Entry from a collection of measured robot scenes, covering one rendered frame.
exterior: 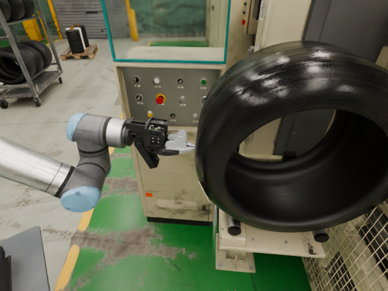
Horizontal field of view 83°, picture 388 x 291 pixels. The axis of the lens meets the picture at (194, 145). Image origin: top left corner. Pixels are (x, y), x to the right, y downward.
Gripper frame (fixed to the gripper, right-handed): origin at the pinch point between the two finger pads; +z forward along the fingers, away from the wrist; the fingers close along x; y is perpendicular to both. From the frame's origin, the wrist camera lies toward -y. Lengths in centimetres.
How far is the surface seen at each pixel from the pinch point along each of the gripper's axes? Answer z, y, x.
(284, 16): 22, 36, 26
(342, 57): 27.5, 32.5, -5.7
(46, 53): -288, -87, 338
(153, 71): -26, 3, 56
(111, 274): -42, -121, 10
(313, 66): 21.6, 30.6, -8.1
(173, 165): -11, -53, 50
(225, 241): 16.1, -29.3, -10.7
